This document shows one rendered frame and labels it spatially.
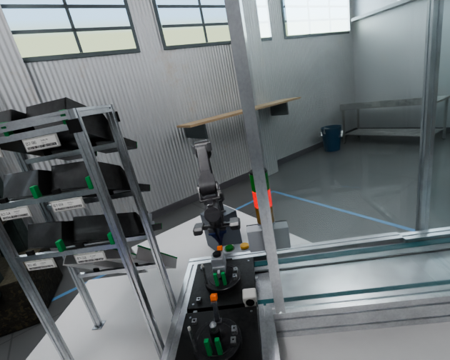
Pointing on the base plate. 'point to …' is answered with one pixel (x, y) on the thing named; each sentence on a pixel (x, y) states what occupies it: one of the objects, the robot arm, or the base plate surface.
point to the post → (237, 38)
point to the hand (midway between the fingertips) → (219, 237)
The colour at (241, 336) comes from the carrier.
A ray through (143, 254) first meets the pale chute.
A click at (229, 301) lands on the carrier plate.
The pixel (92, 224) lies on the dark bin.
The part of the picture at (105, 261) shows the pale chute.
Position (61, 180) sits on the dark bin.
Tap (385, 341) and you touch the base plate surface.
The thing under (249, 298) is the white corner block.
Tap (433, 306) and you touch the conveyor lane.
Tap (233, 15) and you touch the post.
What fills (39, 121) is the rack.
